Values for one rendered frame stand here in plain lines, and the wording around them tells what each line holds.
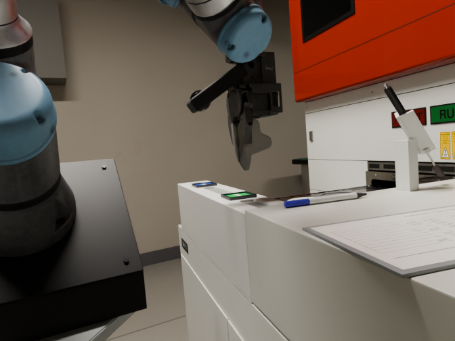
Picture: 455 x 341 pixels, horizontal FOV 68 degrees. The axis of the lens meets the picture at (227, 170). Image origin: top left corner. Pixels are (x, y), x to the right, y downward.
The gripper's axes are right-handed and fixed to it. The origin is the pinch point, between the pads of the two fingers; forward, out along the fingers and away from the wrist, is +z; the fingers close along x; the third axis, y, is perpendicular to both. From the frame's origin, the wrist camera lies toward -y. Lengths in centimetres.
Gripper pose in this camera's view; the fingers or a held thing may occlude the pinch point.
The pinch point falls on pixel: (242, 164)
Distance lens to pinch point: 62.3
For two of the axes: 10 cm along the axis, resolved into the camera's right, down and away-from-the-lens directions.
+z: 0.8, 9.9, 0.7
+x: -3.3, -0.4, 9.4
